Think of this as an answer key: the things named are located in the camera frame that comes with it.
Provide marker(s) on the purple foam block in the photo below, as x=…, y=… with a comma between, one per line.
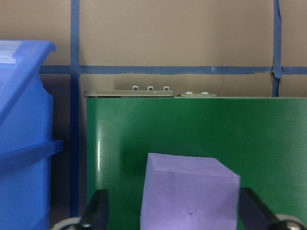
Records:
x=187, y=191

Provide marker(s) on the blue plastic storage bin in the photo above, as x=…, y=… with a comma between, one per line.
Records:
x=24, y=167

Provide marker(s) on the green conveyor belt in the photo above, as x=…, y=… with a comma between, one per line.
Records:
x=192, y=124

